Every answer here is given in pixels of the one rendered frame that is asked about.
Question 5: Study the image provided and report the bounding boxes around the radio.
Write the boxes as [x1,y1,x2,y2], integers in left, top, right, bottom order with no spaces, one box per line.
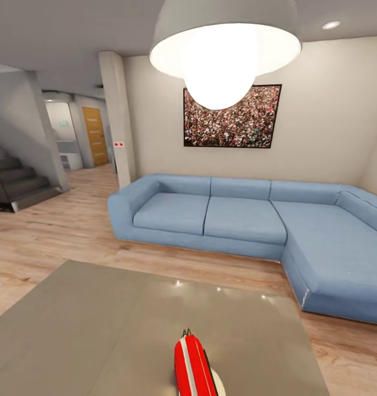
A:
[174,331,219,396]

